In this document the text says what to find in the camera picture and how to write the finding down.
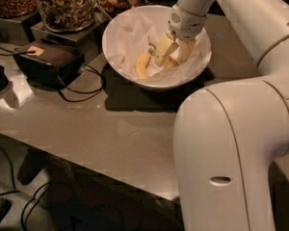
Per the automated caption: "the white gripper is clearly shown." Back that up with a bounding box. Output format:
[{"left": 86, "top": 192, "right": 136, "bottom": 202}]
[{"left": 155, "top": 5, "right": 206, "bottom": 65}]

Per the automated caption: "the yellow banana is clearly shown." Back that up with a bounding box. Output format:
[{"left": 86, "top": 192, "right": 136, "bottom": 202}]
[
  {"left": 148, "top": 43, "right": 178, "bottom": 69},
  {"left": 135, "top": 52, "right": 151, "bottom": 79}
]

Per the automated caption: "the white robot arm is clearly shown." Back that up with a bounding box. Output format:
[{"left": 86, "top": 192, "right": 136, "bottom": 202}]
[{"left": 170, "top": 0, "right": 289, "bottom": 231}]

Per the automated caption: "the white ceramic bowl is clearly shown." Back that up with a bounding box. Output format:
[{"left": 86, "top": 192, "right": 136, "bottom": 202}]
[{"left": 102, "top": 6, "right": 212, "bottom": 91}]

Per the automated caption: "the white paper napkin liner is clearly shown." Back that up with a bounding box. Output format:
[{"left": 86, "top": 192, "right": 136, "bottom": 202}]
[{"left": 102, "top": 6, "right": 212, "bottom": 90}]

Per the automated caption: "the metal stand under middle jar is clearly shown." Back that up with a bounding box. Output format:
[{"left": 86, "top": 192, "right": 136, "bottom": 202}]
[{"left": 31, "top": 13, "right": 108, "bottom": 63}]

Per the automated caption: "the metal stand under jar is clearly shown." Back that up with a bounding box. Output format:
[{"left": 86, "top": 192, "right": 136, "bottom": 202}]
[
  {"left": 31, "top": 13, "right": 108, "bottom": 63},
  {"left": 0, "top": 12, "right": 41, "bottom": 45}
]

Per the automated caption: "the glass jar of mixed nuts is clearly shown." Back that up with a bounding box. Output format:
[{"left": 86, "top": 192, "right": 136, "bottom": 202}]
[{"left": 36, "top": 0, "right": 94, "bottom": 33}]

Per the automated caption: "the black box device with label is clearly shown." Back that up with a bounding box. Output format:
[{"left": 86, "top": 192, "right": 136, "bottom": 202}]
[{"left": 13, "top": 41, "right": 84, "bottom": 90}]

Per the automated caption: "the metal stand under left jar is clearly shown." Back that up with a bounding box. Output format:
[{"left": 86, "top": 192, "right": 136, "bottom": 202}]
[{"left": 0, "top": 12, "right": 41, "bottom": 45}]

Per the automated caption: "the black cable on table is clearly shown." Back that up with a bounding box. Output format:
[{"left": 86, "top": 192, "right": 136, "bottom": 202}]
[{"left": 0, "top": 39, "right": 106, "bottom": 103}]

